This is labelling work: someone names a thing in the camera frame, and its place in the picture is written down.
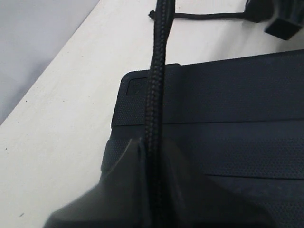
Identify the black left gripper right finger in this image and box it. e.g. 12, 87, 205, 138
161, 139, 238, 228

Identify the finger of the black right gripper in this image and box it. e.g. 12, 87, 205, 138
246, 0, 277, 23
265, 18, 301, 40

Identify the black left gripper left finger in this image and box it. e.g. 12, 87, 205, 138
46, 140, 152, 228

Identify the black plastic carrying case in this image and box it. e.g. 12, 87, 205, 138
101, 49, 304, 228

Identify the black cord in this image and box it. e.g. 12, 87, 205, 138
142, 0, 255, 228

